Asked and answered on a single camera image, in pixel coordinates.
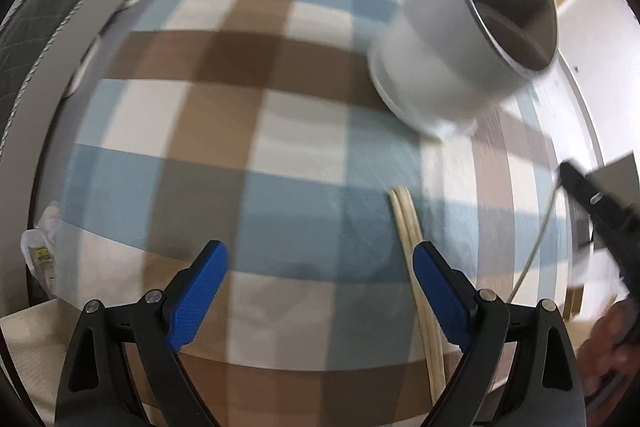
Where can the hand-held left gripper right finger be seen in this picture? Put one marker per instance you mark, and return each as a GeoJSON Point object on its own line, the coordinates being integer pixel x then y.
{"type": "Point", "coordinates": [442, 297]}

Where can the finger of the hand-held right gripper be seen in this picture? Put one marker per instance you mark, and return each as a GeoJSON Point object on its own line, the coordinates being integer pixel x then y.
{"type": "Point", "coordinates": [610, 217]}

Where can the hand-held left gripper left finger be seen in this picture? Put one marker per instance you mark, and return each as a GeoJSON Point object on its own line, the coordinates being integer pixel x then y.
{"type": "Point", "coordinates": [197, 297]}

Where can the light wooden chopstick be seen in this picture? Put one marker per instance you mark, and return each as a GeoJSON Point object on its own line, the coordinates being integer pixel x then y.
{"type": "Point", "coordinates": [410, 219]}
{"type": "Point", "coordinates": [400, 222]}

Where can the grey divided utensil holder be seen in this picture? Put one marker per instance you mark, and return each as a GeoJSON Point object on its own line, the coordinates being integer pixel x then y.
{"type": "Point", "coordinates": [430, 57]}

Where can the person's right hand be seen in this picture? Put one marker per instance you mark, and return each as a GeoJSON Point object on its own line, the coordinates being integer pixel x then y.
{"type": "Point", "coordinates": [600, 352]}

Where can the white plastic packet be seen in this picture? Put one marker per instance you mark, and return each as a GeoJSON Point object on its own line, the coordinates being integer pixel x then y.
{"type": "Point", "coordinates": [40, 247]}

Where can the checked tablecloth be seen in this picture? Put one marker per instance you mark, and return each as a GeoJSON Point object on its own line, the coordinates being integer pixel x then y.
{"type": "Point", "coordinates": [300, 142]}

